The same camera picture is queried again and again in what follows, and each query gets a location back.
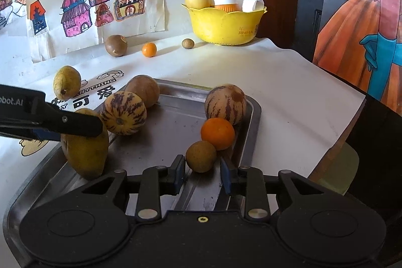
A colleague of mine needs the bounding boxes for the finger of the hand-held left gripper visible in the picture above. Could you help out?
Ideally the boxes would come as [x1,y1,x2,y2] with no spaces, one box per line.
[0,125,62,142]
[28,95,104,138]

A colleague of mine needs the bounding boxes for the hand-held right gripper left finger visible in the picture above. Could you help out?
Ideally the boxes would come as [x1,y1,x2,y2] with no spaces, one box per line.
[81,154,186,223]

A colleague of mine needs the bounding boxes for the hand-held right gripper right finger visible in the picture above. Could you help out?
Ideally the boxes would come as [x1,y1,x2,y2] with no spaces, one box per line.
[220,156,324,223]

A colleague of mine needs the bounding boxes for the round brown sapodilla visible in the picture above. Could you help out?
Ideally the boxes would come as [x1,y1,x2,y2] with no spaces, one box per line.
[185,140,217,174]

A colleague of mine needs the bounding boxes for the large yellow mango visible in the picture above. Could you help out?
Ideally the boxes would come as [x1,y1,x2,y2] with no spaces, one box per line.
[60,108,109,181]

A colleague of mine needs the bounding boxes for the orange tangerine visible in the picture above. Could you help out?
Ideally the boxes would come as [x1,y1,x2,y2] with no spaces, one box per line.
[142,42,157,58]
[200,118,236,151]

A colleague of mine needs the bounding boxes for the small yellow-green mango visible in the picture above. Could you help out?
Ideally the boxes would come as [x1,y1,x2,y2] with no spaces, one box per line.
[53,65,82,100]

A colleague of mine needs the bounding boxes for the striped pepino melon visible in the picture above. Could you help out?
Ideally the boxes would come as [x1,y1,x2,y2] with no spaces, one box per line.
[100,91,147,136]
[204,84,247,126]

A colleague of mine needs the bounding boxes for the metal tray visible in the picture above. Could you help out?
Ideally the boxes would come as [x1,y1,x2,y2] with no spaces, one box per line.
[3,79,262,268]

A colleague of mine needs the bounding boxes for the brown passion fruit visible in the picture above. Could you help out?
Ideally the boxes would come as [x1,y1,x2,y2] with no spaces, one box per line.
[125,75,160,109]

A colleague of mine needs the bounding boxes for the brown kiwi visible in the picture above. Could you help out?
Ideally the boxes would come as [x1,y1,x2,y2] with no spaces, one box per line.
[104,35,128,58]

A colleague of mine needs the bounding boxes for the pale green plastic object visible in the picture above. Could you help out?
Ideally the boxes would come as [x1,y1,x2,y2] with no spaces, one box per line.
[309,142,359,196]

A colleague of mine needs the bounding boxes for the yellow plastic bowl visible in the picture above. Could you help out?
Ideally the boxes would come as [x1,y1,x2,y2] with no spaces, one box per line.
[181,3,267,46]

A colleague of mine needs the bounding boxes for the white paper roll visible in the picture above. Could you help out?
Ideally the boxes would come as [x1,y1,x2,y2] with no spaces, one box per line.
[241,0,265,13]

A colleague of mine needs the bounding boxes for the wall poster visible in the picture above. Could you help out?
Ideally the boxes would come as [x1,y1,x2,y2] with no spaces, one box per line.
[312,0,402,115]

